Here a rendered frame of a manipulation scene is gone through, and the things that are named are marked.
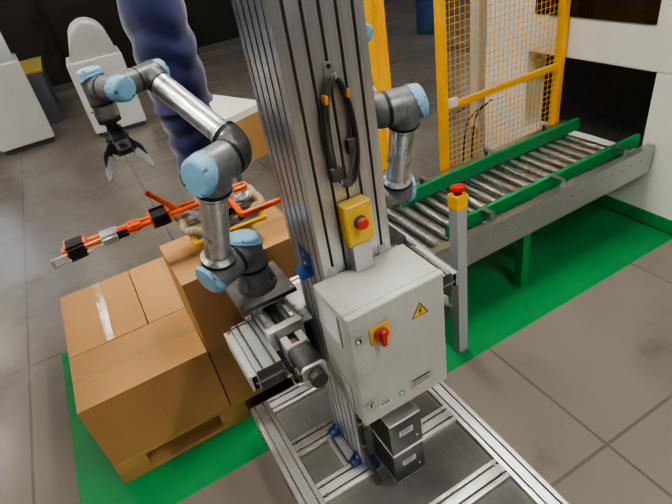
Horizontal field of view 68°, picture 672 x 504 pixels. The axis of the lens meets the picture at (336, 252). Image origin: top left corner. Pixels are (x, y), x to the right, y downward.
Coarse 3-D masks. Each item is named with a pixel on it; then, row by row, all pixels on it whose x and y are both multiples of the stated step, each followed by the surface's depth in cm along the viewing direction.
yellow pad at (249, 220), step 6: (246, 216) 226; (252, 216) 226; (258, 216) 225; (264, 216) 225; (234, 222) 224; (240, 222) 223; (246, 222) 223; (252, 222) 224; (234, 228) 221; (240, 228) 222; (192, 240) 218; (198, 240) 217
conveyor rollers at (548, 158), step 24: (552, 144) 355; (576, 144) 349; (504, 168) 339; (528, 168) 333; (552, 168) 327; (480, 192) 316; (504, 192) 311; (408, 216) 313; (432, 216) 305; (408, 240) 286; (432, 240) 282
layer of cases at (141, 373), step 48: (96, 288) 294; (144, 288) 286; (96, 336) 258; (144, 336) 252; (192, 336) 246; (96, 384) 229; (144, 384) 227; (192, 384) 241; (240, 384) 256; (96, 432) 225; (144, 432) 239
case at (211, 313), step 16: (272, 208) 257; (256, 224) 246; (272, 224) 244; (176, 240) 245; (272, 240) 232; (288, 240) 231; (176, 256) 233; (192, 256) 231; (272, 256) 231; (288, 256) 235; (176, 272) 222; (192, 272) 220; (288, 272) 239; (192, 288) 216; (192, 304) 220; (208, 304) 224; (224, 304) 229; (192, 320) 250; (208, 320) 228; (224, 320) 232; (240, 320) 237; (208, 336) 232; (224, 336) 236
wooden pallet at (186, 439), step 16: (288, 384) 280; (240, 400) 260; (256, 400) 274; (224, 416) 260; (240, 416) 266; (192, 432) 263; (208, 432) 262; (160, 448) 258; (176, 448) 257; (128, 464) 242; (144, 464) 247; (160, 464) 252; (128, 480) 247
